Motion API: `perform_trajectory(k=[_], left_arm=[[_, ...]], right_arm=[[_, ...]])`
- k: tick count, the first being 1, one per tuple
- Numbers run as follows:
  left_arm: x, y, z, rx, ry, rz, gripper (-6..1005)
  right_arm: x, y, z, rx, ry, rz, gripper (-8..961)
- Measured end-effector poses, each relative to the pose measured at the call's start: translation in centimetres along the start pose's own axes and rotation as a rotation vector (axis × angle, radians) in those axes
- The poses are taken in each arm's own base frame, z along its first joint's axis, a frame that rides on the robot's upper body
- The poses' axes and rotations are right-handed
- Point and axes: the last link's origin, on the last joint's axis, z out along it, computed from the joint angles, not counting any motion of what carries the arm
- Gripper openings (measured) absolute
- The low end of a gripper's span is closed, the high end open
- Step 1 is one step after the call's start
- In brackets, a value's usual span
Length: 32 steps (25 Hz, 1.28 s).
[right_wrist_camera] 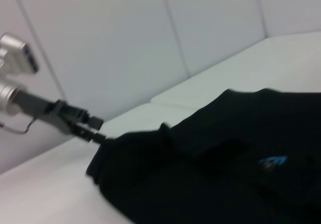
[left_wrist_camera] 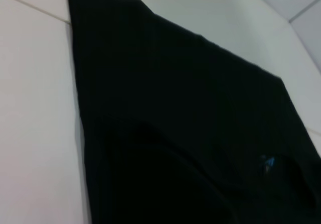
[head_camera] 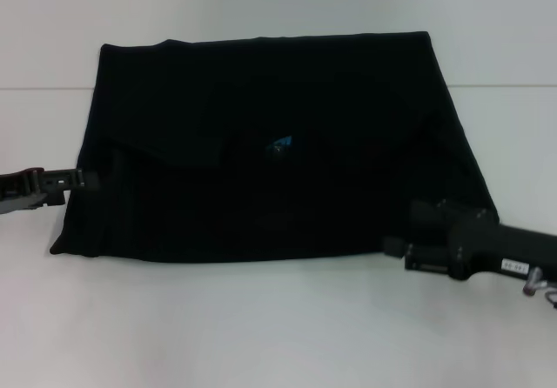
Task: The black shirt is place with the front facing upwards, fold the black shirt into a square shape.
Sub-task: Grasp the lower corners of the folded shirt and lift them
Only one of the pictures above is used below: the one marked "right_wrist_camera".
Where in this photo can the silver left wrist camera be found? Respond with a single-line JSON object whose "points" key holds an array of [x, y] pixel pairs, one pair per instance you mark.
{"points": [[22, 55]]}

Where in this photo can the black shirt with FREE print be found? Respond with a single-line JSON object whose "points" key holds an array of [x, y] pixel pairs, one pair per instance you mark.
{"points": [[200, 183]]}

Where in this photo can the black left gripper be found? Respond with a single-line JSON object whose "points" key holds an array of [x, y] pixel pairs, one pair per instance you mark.
{"points": [[45, 109]]}

